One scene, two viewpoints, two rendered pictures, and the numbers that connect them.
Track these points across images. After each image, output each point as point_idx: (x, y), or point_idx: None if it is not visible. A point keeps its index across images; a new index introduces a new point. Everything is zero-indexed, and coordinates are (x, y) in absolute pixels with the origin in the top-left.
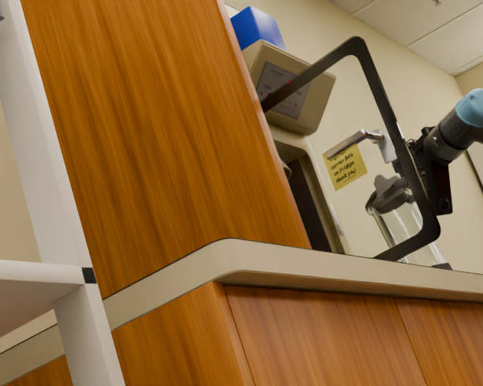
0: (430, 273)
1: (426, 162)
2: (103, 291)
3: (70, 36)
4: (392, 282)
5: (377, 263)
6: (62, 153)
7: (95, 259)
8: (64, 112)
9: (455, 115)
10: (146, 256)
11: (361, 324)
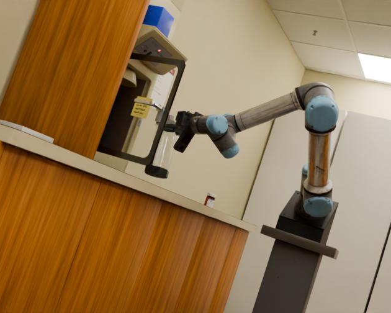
0: (128, 178)
1: (187, 126)
2: (18, 78)
3: None
4: (100, 175)
5: (98, 164)
6: (44, 5)
7: (25, 62)
8: None
9: (206, 118)
10: (43, 79)
11: (71, 183)
